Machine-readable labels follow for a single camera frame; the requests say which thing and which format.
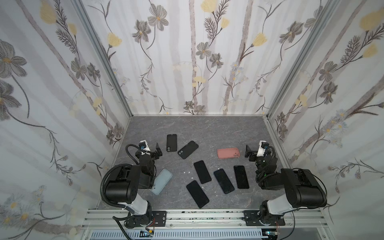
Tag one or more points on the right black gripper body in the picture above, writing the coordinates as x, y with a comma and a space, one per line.
256, 153

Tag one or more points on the black phone case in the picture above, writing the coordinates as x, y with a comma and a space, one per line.
172, 143
188, 149

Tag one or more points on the black phone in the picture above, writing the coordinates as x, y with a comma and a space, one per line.
197, 194
224, 181
202, 171
241, 177

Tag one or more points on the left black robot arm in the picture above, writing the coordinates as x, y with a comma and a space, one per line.
120, 185

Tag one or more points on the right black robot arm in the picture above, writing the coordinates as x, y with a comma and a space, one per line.
302, 189

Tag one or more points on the black phone case upright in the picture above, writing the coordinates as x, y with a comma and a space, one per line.
172, 143

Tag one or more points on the pink phone case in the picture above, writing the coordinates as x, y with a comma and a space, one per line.
228, 153

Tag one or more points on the light blue phone case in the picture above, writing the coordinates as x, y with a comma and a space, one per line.
161, 181

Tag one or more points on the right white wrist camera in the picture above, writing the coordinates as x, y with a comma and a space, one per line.
263, 145

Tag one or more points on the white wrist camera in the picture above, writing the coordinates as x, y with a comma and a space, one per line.
263, 145
144, 147

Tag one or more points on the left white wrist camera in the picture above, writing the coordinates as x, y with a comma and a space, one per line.
144, 147

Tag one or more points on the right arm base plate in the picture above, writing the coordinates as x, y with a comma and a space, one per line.
256, 218

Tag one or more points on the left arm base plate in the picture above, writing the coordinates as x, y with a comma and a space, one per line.
157, 218

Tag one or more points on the white slotted cable duct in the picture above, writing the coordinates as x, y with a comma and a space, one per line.
198, 234

